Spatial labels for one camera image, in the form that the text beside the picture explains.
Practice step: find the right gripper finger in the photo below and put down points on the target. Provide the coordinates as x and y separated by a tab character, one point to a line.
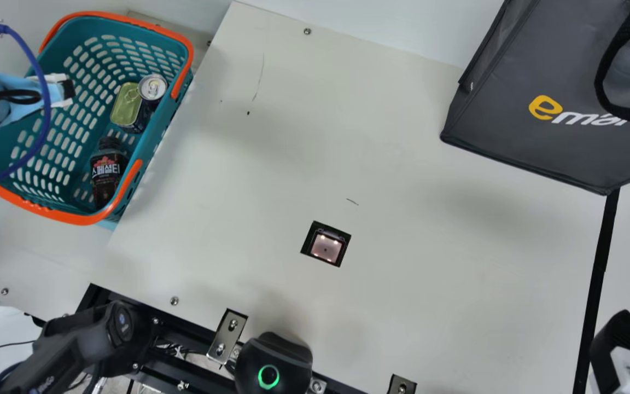
616	350

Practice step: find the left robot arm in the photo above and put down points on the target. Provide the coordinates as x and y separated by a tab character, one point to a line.
74	345

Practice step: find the dark coffee bottle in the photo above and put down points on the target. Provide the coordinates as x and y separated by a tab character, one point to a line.
108	175

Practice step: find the teal shopping basket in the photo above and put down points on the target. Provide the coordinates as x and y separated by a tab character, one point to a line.
157	115

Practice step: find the rectangular tin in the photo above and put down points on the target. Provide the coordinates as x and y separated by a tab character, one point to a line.
126	106

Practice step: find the black strip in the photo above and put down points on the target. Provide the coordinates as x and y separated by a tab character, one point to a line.
599	273

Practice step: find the can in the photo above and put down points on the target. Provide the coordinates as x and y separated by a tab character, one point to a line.
152	86

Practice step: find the small square scanner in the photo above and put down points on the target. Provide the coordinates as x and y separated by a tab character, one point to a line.
326	244

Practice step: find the black device with green light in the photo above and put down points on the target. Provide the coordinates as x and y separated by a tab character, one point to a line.
274	355

